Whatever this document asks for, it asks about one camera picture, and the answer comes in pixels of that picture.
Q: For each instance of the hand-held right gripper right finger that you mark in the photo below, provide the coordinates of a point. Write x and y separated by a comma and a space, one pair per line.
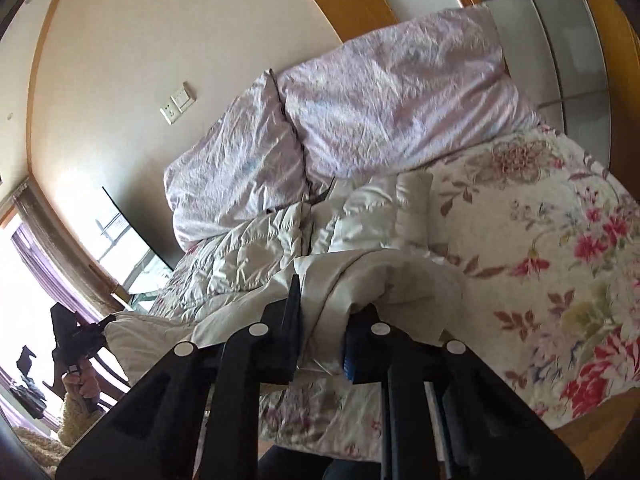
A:
350, 360

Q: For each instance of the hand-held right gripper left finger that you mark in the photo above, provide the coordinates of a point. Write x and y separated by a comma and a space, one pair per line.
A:
287, 340

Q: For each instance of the white pillow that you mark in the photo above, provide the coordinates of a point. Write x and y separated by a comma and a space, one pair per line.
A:
350, 280

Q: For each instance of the dark cloth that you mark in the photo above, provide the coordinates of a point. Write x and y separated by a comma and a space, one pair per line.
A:
27, 385

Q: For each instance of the purple curtain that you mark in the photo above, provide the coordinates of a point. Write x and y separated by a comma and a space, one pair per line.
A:
45, 265

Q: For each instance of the floral bedsheet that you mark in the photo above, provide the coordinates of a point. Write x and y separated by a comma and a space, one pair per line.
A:
550, 260

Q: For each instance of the large pale pink pillow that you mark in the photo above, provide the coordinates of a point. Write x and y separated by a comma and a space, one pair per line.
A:
400, 85

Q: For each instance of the frosted glass door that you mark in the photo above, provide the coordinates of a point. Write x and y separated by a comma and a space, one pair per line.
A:
565, 50

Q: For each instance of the white wall socket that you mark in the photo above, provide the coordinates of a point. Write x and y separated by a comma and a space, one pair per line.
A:
170, 112

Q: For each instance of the wooden bed side rail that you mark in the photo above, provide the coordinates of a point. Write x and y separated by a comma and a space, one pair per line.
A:
600, 435

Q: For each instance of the white wall switch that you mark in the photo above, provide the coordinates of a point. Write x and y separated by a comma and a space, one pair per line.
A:
182, 96

